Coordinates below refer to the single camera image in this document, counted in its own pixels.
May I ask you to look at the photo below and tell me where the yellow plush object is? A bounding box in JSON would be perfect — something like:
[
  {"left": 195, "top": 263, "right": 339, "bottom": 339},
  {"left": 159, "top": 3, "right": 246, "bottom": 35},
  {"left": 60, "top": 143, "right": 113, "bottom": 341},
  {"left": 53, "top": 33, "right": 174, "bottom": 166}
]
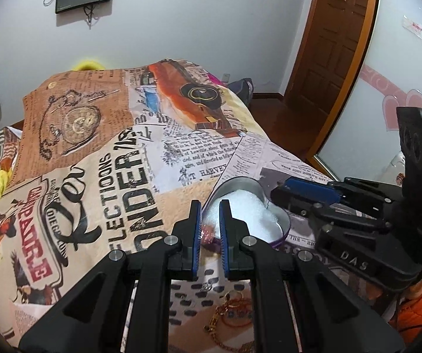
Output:
[{"left": 73, "top": 58, "right": 105, "bottom": 71}]

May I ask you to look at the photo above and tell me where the orange clothing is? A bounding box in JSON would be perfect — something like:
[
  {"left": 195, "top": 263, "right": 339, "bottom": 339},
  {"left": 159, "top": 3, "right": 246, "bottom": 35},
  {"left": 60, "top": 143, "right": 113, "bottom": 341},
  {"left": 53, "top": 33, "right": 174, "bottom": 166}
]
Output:
[{"left": 391, "top": 277, "right": 422, "bottom": 342}]

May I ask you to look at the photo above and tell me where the brown wooden door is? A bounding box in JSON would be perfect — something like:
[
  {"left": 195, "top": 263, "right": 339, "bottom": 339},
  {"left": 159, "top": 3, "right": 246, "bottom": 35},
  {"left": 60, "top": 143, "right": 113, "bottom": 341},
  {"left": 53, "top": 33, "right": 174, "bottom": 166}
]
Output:
[{"left": 283, "top": 0, "right": 381, "bottom": 155}]

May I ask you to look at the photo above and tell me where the red and white wall label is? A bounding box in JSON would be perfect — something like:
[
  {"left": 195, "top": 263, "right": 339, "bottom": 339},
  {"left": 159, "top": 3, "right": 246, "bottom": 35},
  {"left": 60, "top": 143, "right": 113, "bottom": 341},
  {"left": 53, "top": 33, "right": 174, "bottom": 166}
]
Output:
[{"left": 402, "top": 15, "right": 422, "bottom": 39}]

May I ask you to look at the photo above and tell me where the black monitor cable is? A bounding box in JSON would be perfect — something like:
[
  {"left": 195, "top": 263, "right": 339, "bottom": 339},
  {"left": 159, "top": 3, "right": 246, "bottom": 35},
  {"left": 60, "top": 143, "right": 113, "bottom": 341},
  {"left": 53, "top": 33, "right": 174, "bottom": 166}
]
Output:
[{"left": 84, "top": 3, "right": 97, "bottom": 29}]

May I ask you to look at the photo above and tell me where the newspaper printed blanket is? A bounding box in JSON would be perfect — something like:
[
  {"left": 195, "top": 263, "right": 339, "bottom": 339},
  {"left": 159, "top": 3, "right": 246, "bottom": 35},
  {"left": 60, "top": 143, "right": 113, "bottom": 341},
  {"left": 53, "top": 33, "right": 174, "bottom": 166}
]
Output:
[{"left": 0, "top": 58, "right": 344, "bottom": 353}]

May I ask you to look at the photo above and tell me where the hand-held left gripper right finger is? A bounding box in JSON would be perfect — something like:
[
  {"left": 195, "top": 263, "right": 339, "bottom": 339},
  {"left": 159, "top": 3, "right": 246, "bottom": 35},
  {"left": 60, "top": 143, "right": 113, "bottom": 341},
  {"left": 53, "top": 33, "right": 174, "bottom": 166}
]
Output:
[{"left": 219, "top": 199, "right": 406, "bottom": 353}]

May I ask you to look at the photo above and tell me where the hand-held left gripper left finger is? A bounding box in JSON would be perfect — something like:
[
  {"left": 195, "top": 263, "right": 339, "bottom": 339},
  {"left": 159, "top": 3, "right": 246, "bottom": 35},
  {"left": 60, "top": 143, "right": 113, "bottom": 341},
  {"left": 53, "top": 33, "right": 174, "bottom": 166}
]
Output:
[{"left": 19, "top": 199, "right": 202, "bottom": 353}]

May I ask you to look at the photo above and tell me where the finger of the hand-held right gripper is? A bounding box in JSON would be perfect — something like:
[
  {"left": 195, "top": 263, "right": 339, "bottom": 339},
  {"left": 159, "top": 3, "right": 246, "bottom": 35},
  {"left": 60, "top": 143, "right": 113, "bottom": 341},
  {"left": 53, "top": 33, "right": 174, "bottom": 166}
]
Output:
[
  {"left": 284, "top": 176, "right": 406, "bottom": 214},
  {"left": 270, "top": 187, "right": 390, "bottom": 230}
]

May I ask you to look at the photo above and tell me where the pink swirl band sticker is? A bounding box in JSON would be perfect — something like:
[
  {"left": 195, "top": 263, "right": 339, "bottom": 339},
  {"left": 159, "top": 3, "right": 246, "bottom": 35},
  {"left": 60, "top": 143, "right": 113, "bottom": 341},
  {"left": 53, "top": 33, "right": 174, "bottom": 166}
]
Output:
[{"left": 361, "top": 64, "right": 399, "bottom": 96}]

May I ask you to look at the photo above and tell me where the white foam pad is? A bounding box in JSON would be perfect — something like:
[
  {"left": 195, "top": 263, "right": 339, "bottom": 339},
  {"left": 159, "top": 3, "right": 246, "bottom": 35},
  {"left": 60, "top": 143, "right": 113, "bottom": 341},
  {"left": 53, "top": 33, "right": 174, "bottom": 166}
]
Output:
[{"left": 204, "top": 189, "right": 283, "bottom": 243}]

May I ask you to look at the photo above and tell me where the dark bag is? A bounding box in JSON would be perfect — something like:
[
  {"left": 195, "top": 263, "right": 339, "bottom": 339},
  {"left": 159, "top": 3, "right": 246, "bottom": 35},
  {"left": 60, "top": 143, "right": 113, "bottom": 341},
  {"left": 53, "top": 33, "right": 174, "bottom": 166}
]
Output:
[{"left": 227, "top": 78, "right": 255, "bottom": 105}]

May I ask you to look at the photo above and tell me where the white appliance with sticker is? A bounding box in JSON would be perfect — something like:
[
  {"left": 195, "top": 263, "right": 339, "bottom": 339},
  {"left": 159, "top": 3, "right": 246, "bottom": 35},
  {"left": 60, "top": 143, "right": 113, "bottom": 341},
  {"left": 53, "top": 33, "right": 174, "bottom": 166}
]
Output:
[{"left": 389, "top": 152, "right": 406, "bottom": 186}]

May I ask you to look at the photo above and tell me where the heart-shaped metal tin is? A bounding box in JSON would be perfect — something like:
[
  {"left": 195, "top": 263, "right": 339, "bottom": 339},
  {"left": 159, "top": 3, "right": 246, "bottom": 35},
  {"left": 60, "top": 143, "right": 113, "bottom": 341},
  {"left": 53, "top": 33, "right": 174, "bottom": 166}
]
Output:
[{"left": 201, "top": 176, "right": 290, "bottom": 249}]

